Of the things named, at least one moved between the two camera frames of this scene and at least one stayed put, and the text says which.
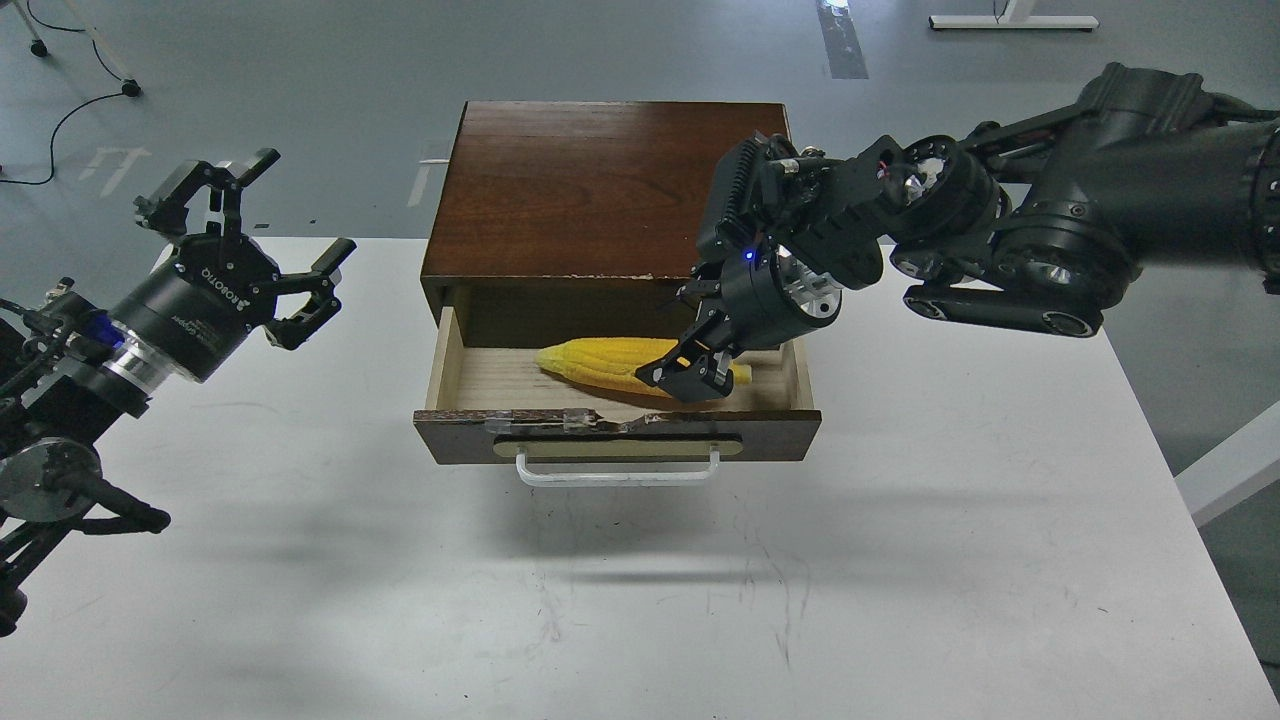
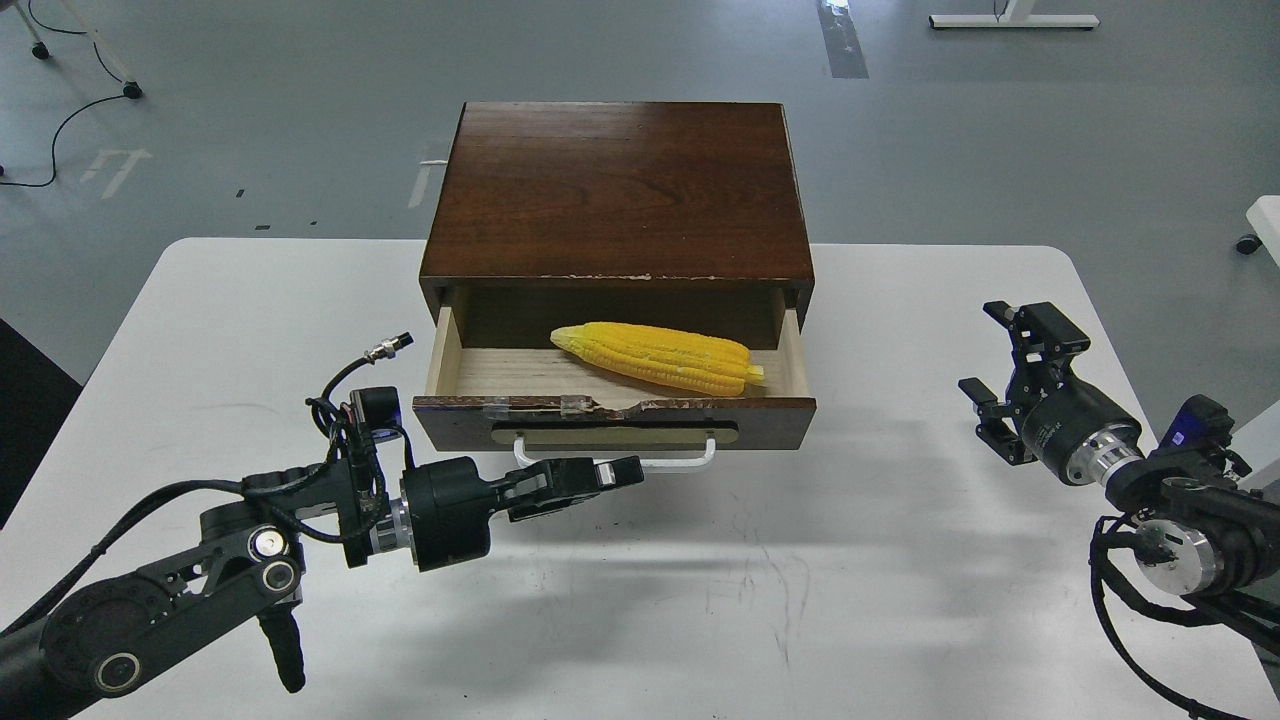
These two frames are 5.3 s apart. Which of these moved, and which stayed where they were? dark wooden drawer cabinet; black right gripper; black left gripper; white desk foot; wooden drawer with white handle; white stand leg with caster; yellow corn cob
Moved: black left gripper; black right gripper; wooden drawer with white handle; yellow corn cob
Stayed: white desk foot; dark wooden drawer cabinet; white stand leg with caster
